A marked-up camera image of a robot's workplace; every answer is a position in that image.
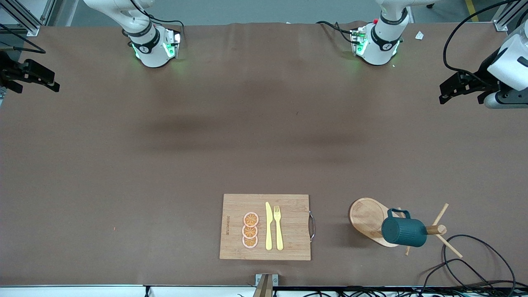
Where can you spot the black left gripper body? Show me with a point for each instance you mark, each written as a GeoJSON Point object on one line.
{"type": "Point", "coordinates": [483, 76]}

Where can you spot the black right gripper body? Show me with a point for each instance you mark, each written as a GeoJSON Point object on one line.
{"type": "Point", "coordinates": [8, 70]}

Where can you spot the dark teal ribbed mug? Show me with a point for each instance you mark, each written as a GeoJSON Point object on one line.
{"type": "Point", "coordinates": [404, 233]}

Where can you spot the small white paper scrap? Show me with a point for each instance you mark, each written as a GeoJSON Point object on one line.
{"type": "Point", "coordinates": [419, 35]}

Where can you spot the brown table cover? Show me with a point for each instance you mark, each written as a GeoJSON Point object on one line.
{"type": "Point", "coordinates": [165, 185]}

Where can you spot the wooden mug tree stand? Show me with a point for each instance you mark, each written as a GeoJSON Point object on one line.
{"type": "Point", "coordinates": [367, 216]}

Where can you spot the bamboo cutting board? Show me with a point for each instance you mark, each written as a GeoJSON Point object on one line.
{"type": "Point", "coordinates": [288, 243]}

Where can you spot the yellow plastic fork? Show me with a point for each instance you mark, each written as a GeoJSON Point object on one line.
{"type": "Point", "coordinates": [279, 235]}

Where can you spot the yellow plastic knife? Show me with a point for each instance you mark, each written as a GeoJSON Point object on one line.
{"type": "Point", "coordinates": [268, 231]}

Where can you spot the orange slice toy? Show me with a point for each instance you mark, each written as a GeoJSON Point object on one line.
{"type": "Point", "coordinates": [250, 232]}

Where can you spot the aluminium frame post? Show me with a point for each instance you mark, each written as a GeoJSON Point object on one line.
{"type": "Point", "coordinates": [33, 29]}
{"type": "Point", "coordinates": [501, 25]}

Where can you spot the white table edge rail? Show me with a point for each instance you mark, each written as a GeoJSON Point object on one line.
{"type": "Point", "coordinates": [82, 292]}

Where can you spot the metal bracket with wooden bar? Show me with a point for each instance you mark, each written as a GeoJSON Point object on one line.
{"type": "Point", "coordinates": [266, 282]}

